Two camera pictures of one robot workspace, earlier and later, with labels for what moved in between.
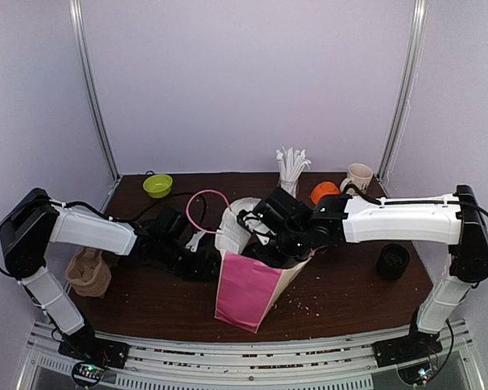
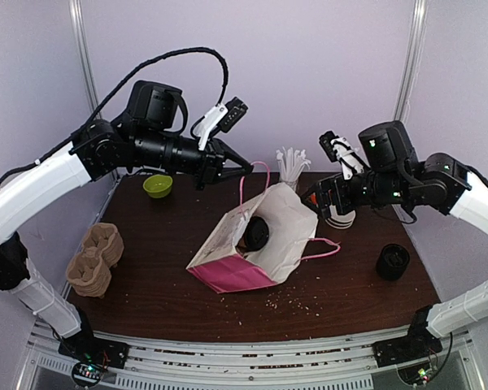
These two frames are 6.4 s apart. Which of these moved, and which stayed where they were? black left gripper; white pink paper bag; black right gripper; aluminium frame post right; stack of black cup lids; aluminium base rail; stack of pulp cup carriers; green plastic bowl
Moved: black left gripper; white pink paper bag; black right gripper
Stayed: aluminium base rail; stack of black cup lids; aluminium frame post right; stack of pulp cup carriers; green plastic bowl
